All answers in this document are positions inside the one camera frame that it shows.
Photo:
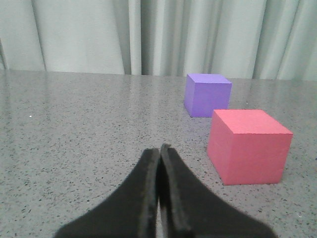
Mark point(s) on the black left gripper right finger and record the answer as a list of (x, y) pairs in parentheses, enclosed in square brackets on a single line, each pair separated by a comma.
[(190, 210)]

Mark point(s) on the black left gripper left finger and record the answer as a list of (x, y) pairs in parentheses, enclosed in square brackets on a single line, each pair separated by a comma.
[(130, 211)]

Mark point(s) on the pink foam cube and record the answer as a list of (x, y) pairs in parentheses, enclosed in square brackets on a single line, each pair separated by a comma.
[(248, 146)]

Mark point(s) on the purple foam cube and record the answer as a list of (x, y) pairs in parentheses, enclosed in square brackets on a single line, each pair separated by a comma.
[(206, 92)]

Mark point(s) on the grey-green curtain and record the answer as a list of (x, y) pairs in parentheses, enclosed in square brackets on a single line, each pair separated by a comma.
[(262, 39)]

